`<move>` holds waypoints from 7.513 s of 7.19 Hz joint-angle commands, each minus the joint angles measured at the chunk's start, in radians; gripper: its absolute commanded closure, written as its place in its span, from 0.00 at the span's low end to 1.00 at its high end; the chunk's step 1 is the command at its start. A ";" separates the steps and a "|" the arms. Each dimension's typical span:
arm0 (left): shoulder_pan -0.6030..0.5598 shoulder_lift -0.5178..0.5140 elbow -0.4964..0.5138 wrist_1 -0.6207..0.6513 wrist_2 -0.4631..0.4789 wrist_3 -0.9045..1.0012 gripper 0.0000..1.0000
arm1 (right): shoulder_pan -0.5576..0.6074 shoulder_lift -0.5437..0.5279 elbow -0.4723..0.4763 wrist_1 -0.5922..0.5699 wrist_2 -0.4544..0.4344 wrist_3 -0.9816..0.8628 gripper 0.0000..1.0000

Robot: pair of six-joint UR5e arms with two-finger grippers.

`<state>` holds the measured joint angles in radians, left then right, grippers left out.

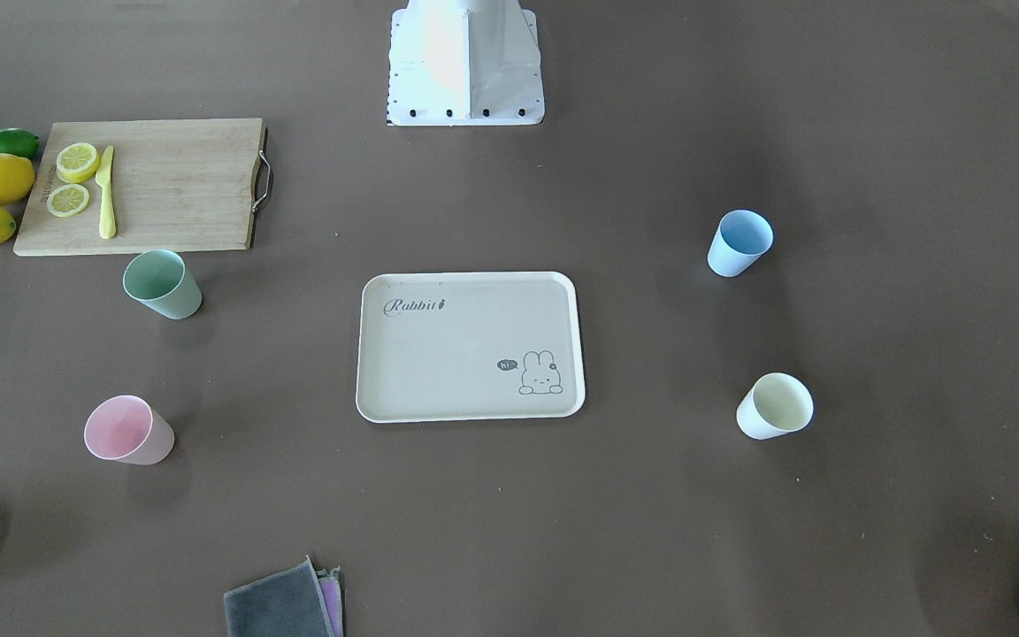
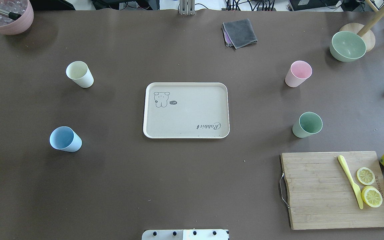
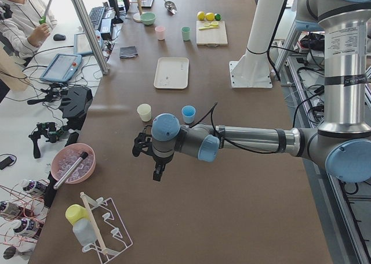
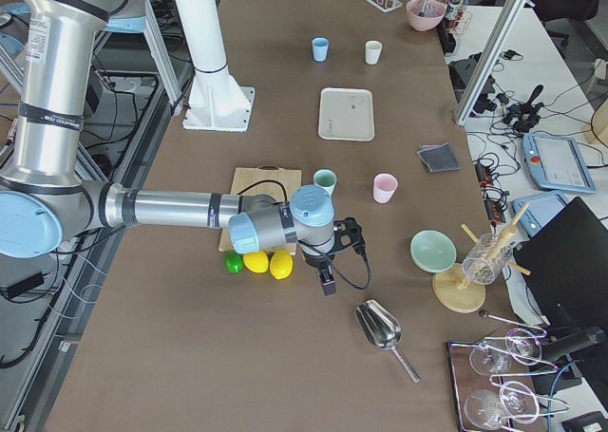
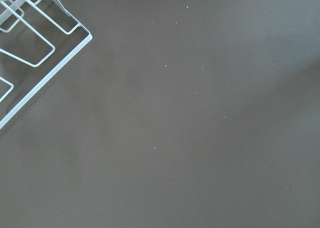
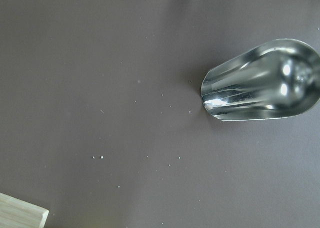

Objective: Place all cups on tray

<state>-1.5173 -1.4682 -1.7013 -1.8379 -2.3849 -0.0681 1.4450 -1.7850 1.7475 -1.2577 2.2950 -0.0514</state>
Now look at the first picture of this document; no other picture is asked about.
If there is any blue plastic cup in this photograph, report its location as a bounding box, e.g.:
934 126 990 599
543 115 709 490
707 210 775 277

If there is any cream plastic cup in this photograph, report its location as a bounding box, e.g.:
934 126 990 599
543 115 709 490
736 372 816 440

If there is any green plastic cup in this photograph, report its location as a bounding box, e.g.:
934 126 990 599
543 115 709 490
122 249 203 319

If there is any pink plastic cup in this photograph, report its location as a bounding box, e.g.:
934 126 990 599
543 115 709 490
82 395 175 466

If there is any beige rabbit tray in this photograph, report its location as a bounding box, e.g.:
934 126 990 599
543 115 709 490
356 272 586 424

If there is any grey folded cloth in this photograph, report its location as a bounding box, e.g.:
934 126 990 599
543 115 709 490
223 559 345 636

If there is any wooden cutting board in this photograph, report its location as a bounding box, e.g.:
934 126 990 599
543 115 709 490
13 118 266 257

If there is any yellow plastic knife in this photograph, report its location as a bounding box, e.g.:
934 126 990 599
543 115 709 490
94 146 117 241

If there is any lemon slice lower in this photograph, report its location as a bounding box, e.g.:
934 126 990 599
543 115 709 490
46 184 90 218

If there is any lemon slice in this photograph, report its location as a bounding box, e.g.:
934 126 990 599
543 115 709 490
54 142 101 184
46 184 90 218

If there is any lemon slice upper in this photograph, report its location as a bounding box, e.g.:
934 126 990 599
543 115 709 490
54 142 101 184

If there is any yellow lemon upper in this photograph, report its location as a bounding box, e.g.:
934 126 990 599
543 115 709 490
0 153 36 205

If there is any green lime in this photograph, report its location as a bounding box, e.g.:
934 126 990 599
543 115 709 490
0 128 41 160

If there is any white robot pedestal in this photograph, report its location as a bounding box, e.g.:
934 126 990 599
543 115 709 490
386 1 545 127

